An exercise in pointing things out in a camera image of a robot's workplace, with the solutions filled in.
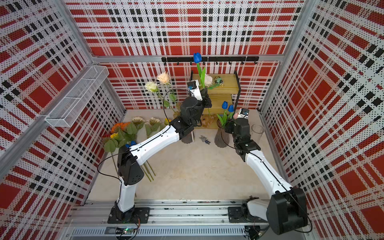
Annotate dark pink ribbed vase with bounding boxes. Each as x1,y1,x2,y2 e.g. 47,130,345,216
215,120,230,148

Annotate pink glass vase with ribbon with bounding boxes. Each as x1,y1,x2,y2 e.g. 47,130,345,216
181,132,195,144

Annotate pale green rose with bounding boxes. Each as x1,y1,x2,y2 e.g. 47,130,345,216
145,81,176,113

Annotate beige daisy flower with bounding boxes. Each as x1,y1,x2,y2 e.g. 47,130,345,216
149,117,161,126
131,117,145,126

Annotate orange daisy flower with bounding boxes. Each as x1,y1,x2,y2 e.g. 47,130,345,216
111,122,130,134

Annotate white rose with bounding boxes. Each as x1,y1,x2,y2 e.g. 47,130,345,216
204,74,213,88

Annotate cream rose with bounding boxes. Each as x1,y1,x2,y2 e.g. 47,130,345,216
157,72,177,108

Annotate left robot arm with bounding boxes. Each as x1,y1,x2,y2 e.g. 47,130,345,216
116,88,212,213

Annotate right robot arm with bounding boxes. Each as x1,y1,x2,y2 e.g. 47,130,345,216
225,118,313,235

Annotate brown teddy bear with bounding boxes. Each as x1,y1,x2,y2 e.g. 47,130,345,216
175,101,217,128

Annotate clear glass vase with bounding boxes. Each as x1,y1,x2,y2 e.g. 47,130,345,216
251,124,265,144

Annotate small grey toy figure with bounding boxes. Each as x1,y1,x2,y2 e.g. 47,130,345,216
200,136,211,145

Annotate yellow daisy flower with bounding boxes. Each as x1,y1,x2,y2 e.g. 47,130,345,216
164,118,171,126

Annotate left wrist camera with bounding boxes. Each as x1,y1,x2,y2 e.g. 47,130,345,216
187,80,203,101

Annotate wooden shelf black frame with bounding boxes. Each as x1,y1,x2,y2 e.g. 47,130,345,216
198,71,241,129

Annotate green toy with lanyard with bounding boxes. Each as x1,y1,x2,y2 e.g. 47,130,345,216
210,77,224,89

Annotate black hook rail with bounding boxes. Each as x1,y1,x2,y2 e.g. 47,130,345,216
161,56,260,64

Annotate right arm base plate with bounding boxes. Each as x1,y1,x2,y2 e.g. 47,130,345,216
228,207,267,224

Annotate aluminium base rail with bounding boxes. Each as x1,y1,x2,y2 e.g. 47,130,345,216
61,198,311,240

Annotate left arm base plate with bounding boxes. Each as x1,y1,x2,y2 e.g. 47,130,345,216
108,207,151,224

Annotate white wire wall basket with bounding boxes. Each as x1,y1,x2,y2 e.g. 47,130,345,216
45,66,109,128

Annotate circuit board on rail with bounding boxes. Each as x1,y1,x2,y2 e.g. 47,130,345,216
116,228,136,236

